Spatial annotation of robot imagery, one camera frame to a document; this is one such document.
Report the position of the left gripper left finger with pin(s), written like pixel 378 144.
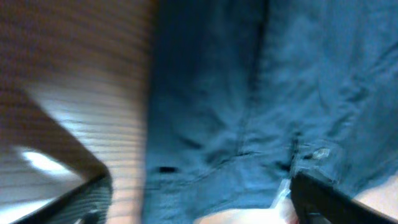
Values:
pixel 88 203

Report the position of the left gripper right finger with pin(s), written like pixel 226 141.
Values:
pixel 316 201

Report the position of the navy blue shorts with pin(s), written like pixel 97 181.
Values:
pixel 245 94

